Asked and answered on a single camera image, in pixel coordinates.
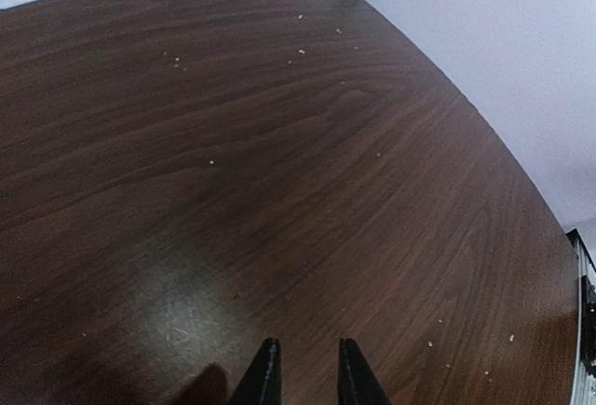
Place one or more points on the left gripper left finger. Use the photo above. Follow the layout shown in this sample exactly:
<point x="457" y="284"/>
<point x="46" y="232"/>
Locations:
<point x="261" y="382"/>

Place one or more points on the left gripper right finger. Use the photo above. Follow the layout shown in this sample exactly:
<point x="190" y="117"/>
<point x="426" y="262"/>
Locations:
<point x="357" y="384"/>

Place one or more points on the front aluminium rail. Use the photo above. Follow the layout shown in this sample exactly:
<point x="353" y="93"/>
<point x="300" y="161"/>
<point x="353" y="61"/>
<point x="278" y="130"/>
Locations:
<point x="583" y="389"/>

